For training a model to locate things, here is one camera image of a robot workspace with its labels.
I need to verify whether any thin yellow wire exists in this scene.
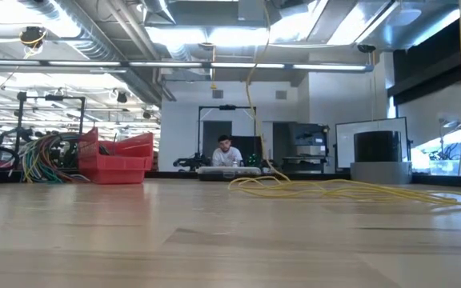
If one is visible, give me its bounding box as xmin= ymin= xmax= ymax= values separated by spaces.
xmin=227 ymin=0 xmax=461 ymax=210

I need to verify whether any person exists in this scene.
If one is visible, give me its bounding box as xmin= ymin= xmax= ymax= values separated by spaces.
xmin=211 ymin=134 xmax=244 ymax=168

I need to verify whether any dark grey rectangular case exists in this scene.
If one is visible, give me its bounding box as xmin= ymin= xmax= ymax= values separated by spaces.
xmin=196 ymin=165 xmax=263 ymax=182

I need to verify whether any long ceiling light bar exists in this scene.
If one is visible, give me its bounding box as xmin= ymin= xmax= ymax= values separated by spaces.
xmin=0 ymin=58 xmax=375 ymax=74

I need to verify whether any red plastic bin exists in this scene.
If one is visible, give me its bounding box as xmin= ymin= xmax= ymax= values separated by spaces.
xmin=77 ymin=126 xmax=154 ymax=186

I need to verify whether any grey tape roll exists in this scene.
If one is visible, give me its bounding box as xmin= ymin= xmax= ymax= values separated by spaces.
xmin=349 ymin=161 xmax=413 ymax=186

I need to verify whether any clear plastic tub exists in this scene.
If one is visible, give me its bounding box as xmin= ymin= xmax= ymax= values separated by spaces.
xmin=428 ymin=158 xmax=461 ymax=178

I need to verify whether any black workstation frame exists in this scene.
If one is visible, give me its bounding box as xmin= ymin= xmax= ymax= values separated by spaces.
xmin=14 ymin=90 xmax=86 ymax=155
xmin=197 ymin=104 xmax=258 ymax=171

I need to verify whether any black aluminium table frame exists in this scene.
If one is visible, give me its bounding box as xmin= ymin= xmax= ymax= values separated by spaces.
xmin=0 ymin=167 xmax=461 ymax=190

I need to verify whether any multicoloured wire bundle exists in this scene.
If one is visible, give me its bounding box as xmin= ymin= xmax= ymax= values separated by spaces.
xmin=17 ymin=132 xmax=92 ymax=185

